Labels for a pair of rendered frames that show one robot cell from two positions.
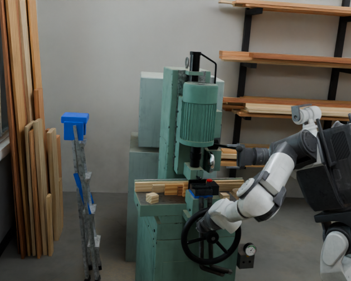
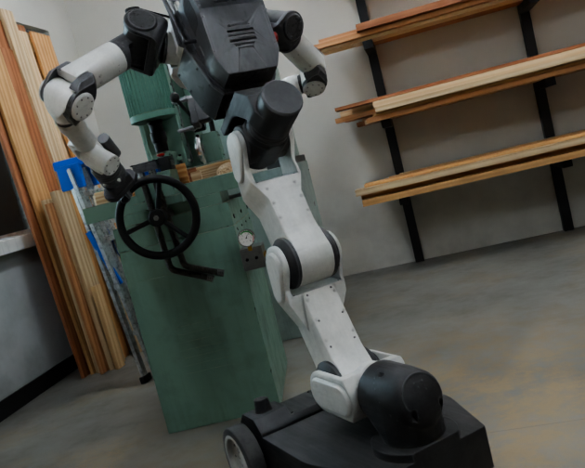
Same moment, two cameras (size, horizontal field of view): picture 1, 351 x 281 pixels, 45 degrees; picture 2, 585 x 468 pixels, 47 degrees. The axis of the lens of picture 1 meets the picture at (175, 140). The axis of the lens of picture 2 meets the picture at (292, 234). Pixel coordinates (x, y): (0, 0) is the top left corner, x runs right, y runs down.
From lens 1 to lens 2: 156 cm
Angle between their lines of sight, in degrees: 19
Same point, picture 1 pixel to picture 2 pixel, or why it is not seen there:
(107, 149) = not seen: hidden behind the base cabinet
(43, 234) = (102, 340)
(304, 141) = (127, 19)
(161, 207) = (110, 205)
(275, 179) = (71, 65)
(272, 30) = not seen: outside the picture
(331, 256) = (236, 167)
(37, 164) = (69, 246)
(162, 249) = (131, 264)
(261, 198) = (57, 91)
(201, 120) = (136, 84)
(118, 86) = not seen: hidden behind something
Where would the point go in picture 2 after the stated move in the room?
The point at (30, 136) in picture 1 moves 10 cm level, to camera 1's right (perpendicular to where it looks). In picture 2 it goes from (48, 209) to (63, 205)
